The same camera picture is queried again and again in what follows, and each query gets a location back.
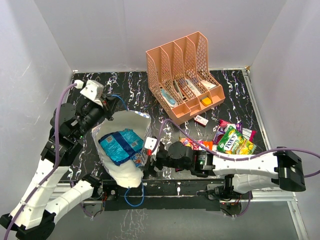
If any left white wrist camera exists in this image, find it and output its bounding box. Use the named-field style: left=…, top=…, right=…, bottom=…
left=80, top=80, right=104, bottom=107

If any orange plastic file organizer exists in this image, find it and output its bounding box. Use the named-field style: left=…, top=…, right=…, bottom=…
left=146, top=31, right=226, bottom=125

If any striped packet in organizer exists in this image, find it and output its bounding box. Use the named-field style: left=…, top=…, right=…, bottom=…
left=178, top=78, right=201, bottom=98

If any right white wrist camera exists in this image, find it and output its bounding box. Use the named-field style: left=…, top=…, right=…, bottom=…
left=144, top=137, right=159, bottom=156

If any aluminium frame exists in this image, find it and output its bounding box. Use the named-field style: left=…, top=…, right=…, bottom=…
left=18, top=67, right=308, bottom=240

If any yellow item in organizer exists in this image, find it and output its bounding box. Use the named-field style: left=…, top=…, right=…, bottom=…
left=200, top=96, right=212, bottom=107

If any blue checkered paper bag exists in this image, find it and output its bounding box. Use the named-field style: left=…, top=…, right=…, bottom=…
left=91, top=95, right=151, bottom=191

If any blue white item in organizer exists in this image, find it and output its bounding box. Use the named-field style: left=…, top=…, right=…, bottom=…
left=160, top=88, right=178, bottom=108

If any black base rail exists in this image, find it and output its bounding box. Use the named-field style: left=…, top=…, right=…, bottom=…
left=84, top=178, right=253, bottom=211

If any large blue snack bag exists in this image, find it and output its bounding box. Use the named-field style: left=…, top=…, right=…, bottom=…
left=98, top=128, right=144, bottom=166

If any green yellow snack packet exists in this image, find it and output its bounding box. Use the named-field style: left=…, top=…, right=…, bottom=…
left=216, top=126, right=257, bottom=155

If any white packet in organizer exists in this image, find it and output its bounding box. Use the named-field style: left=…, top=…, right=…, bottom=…
left=201, top=80, right=216, bottom=90

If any small red white box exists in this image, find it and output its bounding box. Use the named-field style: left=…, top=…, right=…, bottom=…
left=194, top=115, right=209, bottom=127

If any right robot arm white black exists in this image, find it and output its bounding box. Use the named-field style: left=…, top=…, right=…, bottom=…
left=144, top=138, right=306, bottom=199

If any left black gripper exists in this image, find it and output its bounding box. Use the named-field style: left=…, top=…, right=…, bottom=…
left=73, top=93, right=123, bottom=140

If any blue snack packet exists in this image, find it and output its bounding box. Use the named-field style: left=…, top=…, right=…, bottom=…
left=130, top=152, right=143, bottom=167

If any orange pink fruit snack packet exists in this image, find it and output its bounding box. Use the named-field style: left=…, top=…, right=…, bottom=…
left=179, top=137, right=214, bottom=151

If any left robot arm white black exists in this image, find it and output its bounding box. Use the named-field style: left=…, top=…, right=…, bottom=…
left=0, top=94, right=119, bottom=240

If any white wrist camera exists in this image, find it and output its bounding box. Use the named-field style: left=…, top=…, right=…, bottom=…
left=144, top=137, right=159, bottom=156
left=80, top=80, right=104, bottom=107

